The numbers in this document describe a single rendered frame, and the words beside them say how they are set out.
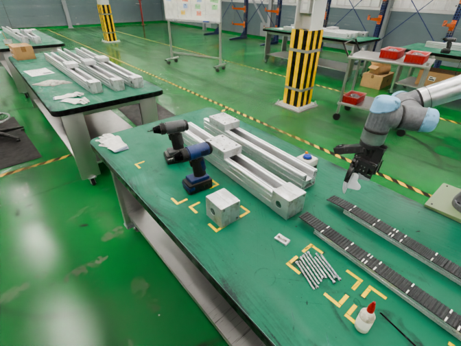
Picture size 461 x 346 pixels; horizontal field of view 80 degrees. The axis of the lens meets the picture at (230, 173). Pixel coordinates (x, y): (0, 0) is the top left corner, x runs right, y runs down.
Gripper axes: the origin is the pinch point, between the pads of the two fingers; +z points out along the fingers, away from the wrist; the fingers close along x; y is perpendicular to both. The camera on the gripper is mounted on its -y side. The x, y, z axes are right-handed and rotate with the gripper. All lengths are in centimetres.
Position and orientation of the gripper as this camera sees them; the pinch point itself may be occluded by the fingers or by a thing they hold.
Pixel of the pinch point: (348, 185)
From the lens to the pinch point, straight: 115.3
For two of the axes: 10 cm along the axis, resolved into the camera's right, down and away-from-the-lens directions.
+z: -0.5, 8.2, 5.6
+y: 6.9, 4.4, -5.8
